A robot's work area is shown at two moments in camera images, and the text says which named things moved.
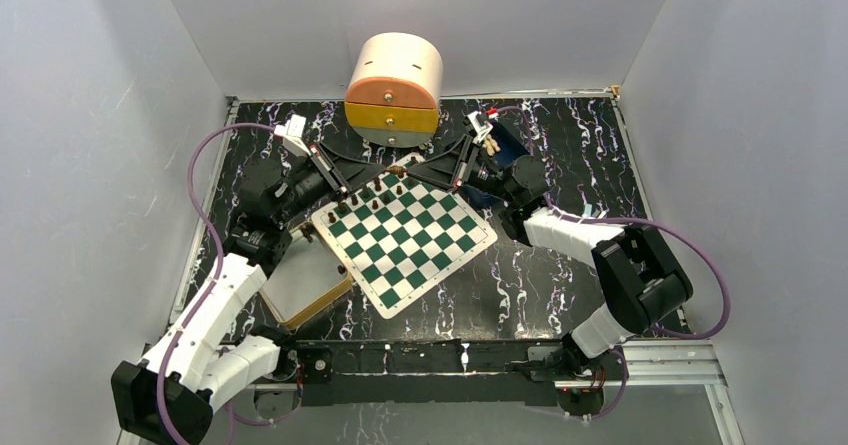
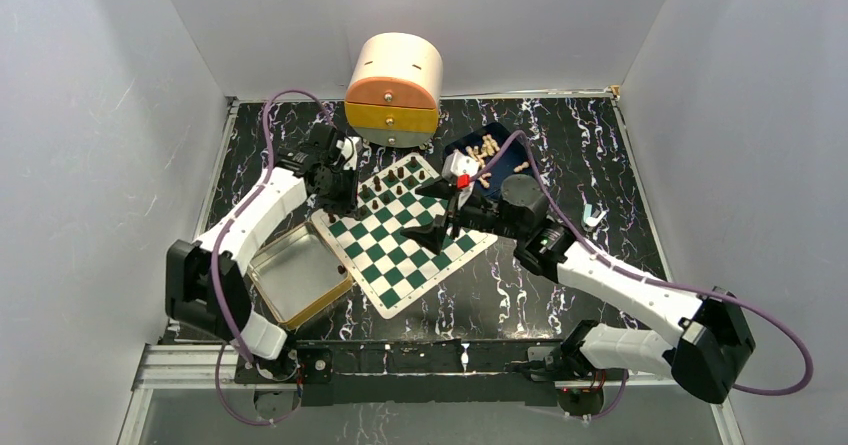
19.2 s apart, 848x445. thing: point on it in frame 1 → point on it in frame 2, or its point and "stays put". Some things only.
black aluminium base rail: [505, 372] stays put
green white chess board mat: [399, 233] stays put
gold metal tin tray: [307, 277] stays put
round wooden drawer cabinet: [393, 90] stays put
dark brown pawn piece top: [307, 231] → [363, 212]
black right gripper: [451, 169] → [432, 234]
